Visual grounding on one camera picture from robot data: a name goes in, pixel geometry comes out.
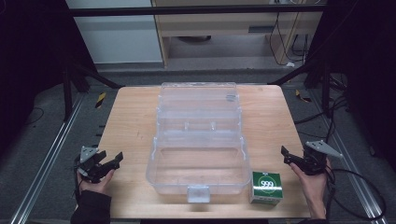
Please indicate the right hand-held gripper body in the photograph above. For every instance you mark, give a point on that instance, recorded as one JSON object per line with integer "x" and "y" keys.
{"x": 317, "y": 155}

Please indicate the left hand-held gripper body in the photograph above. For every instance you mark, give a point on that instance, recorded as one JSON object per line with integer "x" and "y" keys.
{"x": 88, "y": 160}

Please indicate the green and white carton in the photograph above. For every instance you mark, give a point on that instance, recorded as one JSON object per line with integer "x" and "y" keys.
{"x": 267, "y": 186}

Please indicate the clear plastic storage box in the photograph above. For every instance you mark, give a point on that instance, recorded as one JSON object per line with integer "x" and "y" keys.
{"x": 199, "y": 161}

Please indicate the person's left hand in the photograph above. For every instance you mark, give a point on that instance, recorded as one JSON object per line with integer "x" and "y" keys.
{"x": 96, "y": 185}

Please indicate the person's right hand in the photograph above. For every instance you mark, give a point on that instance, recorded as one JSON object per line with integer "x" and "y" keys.
{"x": 313, "y": 185}

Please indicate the yellow and black tape strip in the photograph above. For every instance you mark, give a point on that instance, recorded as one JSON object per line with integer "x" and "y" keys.
{"x": 302, "y": 96}
{"x": 100, "y": 100}

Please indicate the black metal stand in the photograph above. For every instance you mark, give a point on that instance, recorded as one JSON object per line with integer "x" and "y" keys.
{"x": 67, "y": 93}
{"x": 325, "y": 87}

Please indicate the black curtain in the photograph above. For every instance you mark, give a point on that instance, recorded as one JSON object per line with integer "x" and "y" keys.
{"x": 31, "y": 62}
{"x": 364, "y": 62}

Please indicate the white cabinet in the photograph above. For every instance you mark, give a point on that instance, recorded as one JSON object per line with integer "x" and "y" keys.
{"x": 118, "y": 37}

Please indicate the light wooden desk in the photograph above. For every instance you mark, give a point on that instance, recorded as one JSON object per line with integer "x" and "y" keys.
{"x": 218, "y": 28}

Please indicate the aluminium floor rail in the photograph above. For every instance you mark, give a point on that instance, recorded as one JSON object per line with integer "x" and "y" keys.
{"x": 351, "y": 165}
{"x": 46, "y": 155}

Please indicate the black horizontal frame bar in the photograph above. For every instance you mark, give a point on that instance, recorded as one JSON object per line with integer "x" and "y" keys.
{"x": 186, "y": 11}

